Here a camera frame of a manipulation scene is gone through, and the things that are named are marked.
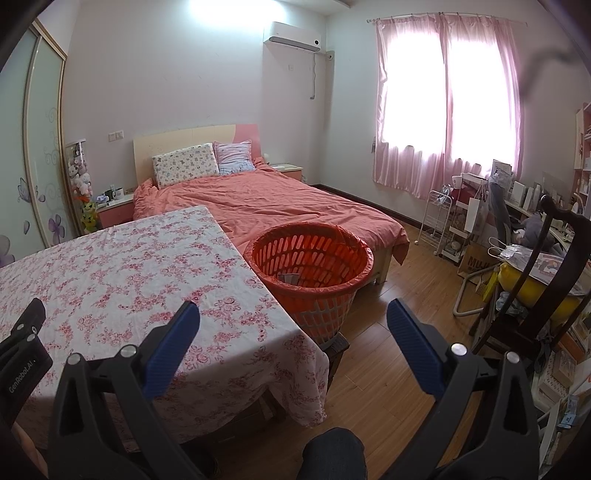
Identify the yellow plastic tub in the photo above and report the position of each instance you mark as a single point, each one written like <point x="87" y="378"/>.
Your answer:
<point x="538" y="286"/>

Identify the dark wooden chair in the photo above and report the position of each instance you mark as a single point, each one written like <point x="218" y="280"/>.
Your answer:
<point x="558" y="277"/>

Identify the plush toy holder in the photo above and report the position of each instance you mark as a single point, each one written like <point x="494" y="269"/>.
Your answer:
<point x="79" y="170"/>

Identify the white paper bag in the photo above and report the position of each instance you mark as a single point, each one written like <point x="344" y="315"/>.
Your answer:
<point x="475" y="216"/>

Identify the white mug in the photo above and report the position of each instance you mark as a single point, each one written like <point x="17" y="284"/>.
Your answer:
<point x="118" y="191"/>

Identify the bed with pink duvet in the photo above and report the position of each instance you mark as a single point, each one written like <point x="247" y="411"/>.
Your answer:
<point x="277" y="203"/>

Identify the floral white pillow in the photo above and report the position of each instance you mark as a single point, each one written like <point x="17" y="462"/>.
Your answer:
<point x="185" y="162"/>

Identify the beige pink bed headboard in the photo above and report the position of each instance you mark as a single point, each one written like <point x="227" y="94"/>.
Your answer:
<point x="184" y="136"/>

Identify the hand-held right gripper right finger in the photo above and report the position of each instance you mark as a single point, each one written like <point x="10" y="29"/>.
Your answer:
<point x="413" y="346"/>

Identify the white air conditioner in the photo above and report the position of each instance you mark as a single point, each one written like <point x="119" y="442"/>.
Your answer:
<point x="292" y="36"/>

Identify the green plush toy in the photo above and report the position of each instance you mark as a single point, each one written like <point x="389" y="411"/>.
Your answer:
<point x="89" y="217"/>

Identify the dark wooden stool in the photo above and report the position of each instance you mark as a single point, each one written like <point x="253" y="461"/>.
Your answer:
<point x="336" y="350"/>

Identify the wall socket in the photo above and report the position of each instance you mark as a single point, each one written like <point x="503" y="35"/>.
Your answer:
<point x="116" y="135"/>

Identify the striped pink pillow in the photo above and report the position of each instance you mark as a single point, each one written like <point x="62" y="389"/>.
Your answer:
<point x="233" y="157"/>

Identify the flower print sliding wardrobe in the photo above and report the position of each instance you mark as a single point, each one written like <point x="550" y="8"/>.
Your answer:
<point x="44" y="143"/>

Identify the person's leg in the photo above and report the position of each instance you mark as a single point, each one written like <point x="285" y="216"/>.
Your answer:
<point x="332" y="454"/>

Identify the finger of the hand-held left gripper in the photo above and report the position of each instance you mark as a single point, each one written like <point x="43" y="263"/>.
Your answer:
<point x="30" y="318"/>

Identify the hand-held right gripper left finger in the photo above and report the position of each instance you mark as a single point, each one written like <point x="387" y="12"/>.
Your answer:
<point x="171" y="344"/>

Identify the orange plastic basket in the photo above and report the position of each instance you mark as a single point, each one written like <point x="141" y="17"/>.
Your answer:
<point x="309" y="263"/>

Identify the pink curtain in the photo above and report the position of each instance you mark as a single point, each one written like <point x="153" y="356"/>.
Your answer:
<point x="480" y="161"/>

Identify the pink white nightstand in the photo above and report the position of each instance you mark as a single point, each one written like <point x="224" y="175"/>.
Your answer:
<point x="286" y="170"/>
<point x="115" y="210"/>

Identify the pink floral tablecloth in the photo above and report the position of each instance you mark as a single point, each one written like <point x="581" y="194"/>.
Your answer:
<point x="138" y="286"/>

